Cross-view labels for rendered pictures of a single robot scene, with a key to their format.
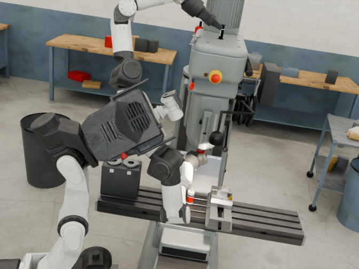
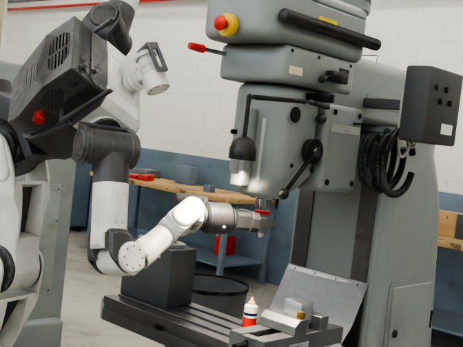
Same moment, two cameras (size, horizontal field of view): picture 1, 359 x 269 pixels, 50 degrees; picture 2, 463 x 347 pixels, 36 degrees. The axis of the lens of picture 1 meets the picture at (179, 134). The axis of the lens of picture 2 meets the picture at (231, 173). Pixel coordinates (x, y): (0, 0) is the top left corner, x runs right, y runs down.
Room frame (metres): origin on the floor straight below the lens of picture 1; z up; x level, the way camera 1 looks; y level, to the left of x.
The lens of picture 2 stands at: (0.30, -1.39, 1.47)
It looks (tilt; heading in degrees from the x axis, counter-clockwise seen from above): 3 degrees down; 40
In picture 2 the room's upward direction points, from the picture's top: 7 degrees clockwise
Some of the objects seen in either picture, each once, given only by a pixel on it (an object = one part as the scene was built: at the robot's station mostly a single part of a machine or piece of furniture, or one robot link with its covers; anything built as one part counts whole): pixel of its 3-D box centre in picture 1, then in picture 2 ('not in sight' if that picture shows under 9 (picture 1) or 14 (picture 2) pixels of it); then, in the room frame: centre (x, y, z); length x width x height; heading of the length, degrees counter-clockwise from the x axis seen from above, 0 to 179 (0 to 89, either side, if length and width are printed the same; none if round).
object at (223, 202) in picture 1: (221, 202); (284, 321); (1.88, -0.29, 0.99); 0.12 x 0.06 x 0.04; 87
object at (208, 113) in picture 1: (205, 129); (244, 147); (1.83, -0.13, 1.45); 0.04 x 0.04 x 0.21; 88
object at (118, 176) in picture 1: (121, 175); (158, 269); (1.98, 0.31, 1.00); 0.22 x 0.12 x 0.20; 92
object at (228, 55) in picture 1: (217, 54); (287, 23); (1.96, -0.13, 1.81); 0.47 x 0.26 x 0.16; 178
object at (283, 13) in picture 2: (245, 61); (333, 31); (1.97, -0.28, 1.79); 0.45 x 0.04 x 0.04; 178
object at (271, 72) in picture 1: (268, 84); (433, 107); (2.23, -0.48, 1.62); 0.20 x 0.09 x 0.21; 178
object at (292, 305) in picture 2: (222, 193); (297, 310); (1.94, -0.30, 1.01); 0.06 x 0.05 x 0.06; 87
